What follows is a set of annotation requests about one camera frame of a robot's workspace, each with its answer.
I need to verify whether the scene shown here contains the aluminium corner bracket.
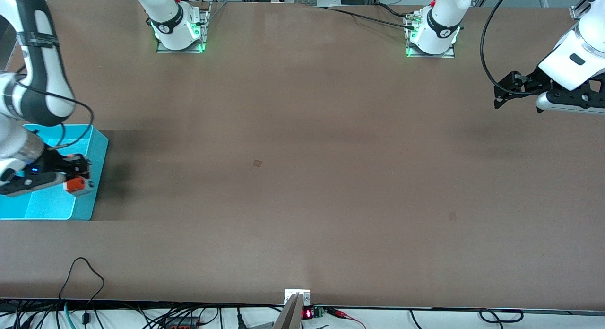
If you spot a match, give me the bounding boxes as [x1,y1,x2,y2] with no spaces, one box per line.
[569,0,589,20]

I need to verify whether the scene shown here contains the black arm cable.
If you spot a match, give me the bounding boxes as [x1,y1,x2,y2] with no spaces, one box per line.
[12,78,95,152]
[480,0,516,95]

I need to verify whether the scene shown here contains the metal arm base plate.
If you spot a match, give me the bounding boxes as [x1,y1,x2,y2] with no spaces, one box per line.
[156,2,211,54]
[405,11,456,59]

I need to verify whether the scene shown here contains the orange toy bus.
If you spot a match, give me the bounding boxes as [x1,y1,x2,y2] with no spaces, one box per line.
[63,176,95,197]

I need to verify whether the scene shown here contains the white camera mounting plate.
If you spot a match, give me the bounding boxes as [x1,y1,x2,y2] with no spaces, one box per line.
[284,289,311,306]

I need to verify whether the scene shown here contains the black cable bundle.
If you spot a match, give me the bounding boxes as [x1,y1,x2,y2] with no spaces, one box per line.
[0,298,62,329]
[95,304,223,329]

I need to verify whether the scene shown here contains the red wire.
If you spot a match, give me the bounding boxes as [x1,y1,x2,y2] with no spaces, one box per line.
[326,309,367,329]

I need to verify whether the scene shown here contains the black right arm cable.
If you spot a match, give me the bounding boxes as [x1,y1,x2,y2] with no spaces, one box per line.
[12,78,95,152]

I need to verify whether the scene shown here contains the black cable on table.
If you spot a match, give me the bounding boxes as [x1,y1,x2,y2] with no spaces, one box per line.
[310,3,419,31]

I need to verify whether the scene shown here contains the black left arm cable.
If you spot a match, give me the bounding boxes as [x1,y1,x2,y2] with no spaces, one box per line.
[480,0,516,95]

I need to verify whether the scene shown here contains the grey camera mount bar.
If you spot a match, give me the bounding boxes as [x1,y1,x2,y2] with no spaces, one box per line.
[273,293,303,329]

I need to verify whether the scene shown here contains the black coiled cable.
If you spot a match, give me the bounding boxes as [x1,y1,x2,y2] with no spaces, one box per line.
[478,308,525,324]

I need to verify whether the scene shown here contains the blue plastic box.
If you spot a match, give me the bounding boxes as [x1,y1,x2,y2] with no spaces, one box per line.
[0,124,109,221]

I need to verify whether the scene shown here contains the thin black looped cable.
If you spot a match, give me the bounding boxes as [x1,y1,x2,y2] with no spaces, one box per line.
[58,257,105,326]

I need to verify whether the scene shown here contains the black power strip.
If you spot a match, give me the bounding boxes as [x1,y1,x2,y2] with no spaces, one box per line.
[163,318,201,329]

